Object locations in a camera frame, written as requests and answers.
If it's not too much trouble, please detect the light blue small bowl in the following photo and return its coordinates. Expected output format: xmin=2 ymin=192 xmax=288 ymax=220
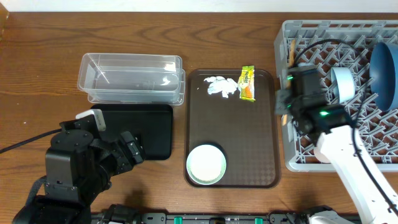
xmin=331 ymin=67 xmax=355 ymax=103

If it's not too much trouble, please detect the pink white cup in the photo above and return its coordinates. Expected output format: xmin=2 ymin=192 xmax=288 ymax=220
xmin=313 ymin=147 xmax=330 ymax=164

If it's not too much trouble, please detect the mint green rice bowl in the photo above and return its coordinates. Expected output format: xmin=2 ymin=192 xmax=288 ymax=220
xmin=186 ymin=144 xmax=227 ymax=185

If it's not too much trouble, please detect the white tissue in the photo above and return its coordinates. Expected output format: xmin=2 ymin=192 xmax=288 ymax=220
xmin=204 ymin=76 xmax=238 ymax=98

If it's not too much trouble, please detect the dark blue plate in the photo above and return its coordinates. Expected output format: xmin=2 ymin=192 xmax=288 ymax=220
xmin=369 ymin=42 xmax=397 ymax=111

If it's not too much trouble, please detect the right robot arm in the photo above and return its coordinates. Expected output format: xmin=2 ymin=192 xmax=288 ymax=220
xmin=275 ymin=65 xmax=397 ymax=223

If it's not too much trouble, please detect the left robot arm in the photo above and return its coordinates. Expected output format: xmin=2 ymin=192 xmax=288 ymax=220
xmin=13 ymin=115 xmax=146 ymax=223

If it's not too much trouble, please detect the grey dishwasher rack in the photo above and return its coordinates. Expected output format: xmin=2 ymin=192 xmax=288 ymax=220
xmin=274 ymin=20 xmax=397 ymax=172

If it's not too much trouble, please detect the black plastic tray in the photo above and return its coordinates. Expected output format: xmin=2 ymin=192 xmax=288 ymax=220
xmin=92 ymin=104 xmax=173 ymax=161

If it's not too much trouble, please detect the yellow green snack wrapper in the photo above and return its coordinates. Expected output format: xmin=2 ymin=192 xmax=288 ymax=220
xmin=238 ymin=65 xmax=255 ymax=102

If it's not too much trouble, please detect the brown serving tray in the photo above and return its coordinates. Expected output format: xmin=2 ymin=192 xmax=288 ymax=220
xmin=185 ymin=69 xmax=281 ymax=189

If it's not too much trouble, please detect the clear plastic bin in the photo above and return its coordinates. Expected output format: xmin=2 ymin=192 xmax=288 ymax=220
xmin=77 ymin=53 xmax=185 ymax=106

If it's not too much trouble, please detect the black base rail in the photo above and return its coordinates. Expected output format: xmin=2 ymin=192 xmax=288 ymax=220
xmin=90 ymin=203 xmax=368 ymax=224

